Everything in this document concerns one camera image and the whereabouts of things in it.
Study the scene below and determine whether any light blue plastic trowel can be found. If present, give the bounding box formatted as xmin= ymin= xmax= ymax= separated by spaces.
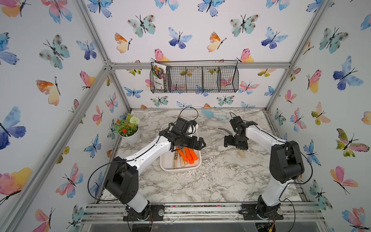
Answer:
xmin=203 ymin=110 xmax=228 ymax=120

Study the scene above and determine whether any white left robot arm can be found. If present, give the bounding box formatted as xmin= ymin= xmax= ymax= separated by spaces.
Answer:
xmin=103 ymin=118 xmax=206 ymax=214

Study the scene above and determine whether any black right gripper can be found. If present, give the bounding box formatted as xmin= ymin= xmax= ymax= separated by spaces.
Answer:
xmin=223 ymin=134 xmax=246 ymax=150

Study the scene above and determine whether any flower seed packet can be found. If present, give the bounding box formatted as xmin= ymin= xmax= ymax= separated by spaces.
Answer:
xmin=152 ymin=62 xmax=167 ymax=90

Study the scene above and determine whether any black wire wall basket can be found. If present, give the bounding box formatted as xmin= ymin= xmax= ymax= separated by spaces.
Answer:
xmin=149 ymin=60 xmax=239 ymax=94

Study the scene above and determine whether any potted artificial flower plant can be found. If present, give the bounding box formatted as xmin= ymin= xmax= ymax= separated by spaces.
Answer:
xmin=114 ymin=113 xmax=141 ymax=144

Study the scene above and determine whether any white plastic storage tray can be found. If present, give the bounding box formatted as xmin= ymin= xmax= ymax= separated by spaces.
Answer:
xmin=159 ymin=123 xmax=203 ymax=173

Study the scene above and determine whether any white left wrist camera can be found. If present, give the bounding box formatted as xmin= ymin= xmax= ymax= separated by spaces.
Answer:
xmin=188 ymin=120 xmax=198 ymax=134

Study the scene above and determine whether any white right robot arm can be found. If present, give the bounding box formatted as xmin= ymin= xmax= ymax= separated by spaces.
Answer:
xmin=224 ymin=116 xmax=304 ymax=219

